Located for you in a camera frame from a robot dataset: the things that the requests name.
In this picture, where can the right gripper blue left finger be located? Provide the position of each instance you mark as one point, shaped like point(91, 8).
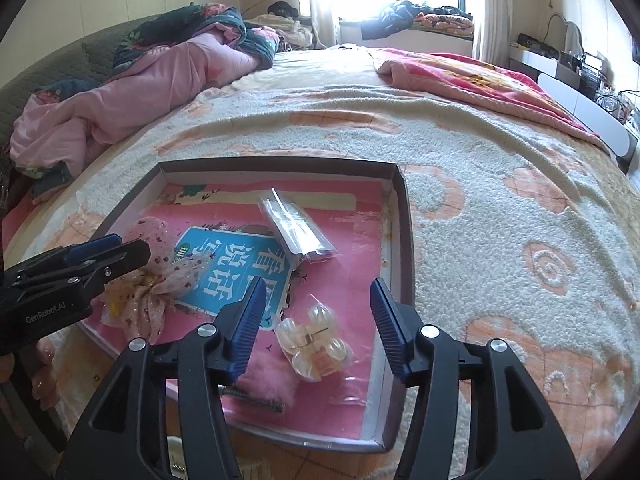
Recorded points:
point(238, 325)

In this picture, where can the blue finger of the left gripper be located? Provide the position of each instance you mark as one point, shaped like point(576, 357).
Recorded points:
point(95, 273)
point(80, 253)

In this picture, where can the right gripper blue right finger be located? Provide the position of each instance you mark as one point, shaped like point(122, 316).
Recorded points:
point(394, 332)

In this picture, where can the pink fluffy hair clip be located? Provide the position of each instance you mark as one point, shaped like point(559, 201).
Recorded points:
point(268, 382)

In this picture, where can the pearl clips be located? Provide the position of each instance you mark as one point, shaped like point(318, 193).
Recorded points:
point(315, 349)

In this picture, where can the clear bag with white card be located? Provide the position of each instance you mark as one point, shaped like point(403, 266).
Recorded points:
point(300, 237)

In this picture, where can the cream claw hair clip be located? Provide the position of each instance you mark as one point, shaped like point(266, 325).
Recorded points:
point(250, 468)

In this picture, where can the left hand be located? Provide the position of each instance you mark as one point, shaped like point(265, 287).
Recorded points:
point(43, 380)

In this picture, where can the blue booklet in tray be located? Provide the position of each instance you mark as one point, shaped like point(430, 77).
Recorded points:
point(234, 259)

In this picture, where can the dark cardboard tray box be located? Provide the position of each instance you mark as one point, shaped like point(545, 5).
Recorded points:
point(362, 208)

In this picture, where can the pink quilt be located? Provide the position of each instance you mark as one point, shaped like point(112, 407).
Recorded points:
point(75, 131)

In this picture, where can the cream orange bedspread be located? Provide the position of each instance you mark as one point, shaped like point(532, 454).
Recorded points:
point(519, 231)

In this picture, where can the grey green headboard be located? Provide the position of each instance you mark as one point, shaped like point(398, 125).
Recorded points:
point(89, 58)

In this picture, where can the red pink blanket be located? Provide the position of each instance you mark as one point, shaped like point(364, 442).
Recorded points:
point(457, 77)

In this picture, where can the dark floral duvet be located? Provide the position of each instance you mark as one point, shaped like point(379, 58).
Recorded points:
point(176, 26)

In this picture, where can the white grey low cabinet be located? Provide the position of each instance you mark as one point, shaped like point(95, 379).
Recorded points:
point(561, 84)

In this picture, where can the dark clothes on sill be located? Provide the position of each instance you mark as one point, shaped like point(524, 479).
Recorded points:
point(403, 14)

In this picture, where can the right white curtain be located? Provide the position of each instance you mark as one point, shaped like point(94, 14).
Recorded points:
point(492, 33)

